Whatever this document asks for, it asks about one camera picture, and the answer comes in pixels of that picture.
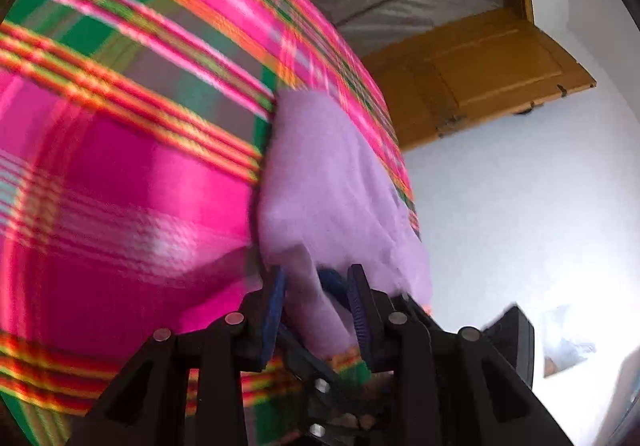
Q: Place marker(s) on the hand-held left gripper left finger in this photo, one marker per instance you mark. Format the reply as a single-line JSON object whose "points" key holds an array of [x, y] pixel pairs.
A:
{"points": [[272, 316]]}

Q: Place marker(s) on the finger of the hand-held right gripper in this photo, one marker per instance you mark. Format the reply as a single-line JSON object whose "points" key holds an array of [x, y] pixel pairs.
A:
{"points": [[305, 358], [331, 282]]}

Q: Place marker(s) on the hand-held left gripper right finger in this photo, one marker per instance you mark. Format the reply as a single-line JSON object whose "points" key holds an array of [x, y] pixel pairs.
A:
{"points": [[359, 311]]}

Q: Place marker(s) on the purple fleece garment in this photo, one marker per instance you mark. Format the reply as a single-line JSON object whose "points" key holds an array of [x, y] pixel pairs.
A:
{"points": [[325, 186]]}

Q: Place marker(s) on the pink green plaid bedsheet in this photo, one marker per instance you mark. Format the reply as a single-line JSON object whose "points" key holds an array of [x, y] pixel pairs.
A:
{"points": [[125, 175]]}

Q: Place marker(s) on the wooden door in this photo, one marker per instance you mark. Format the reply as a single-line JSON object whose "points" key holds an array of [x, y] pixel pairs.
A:
{"points": [[475, 75]]}

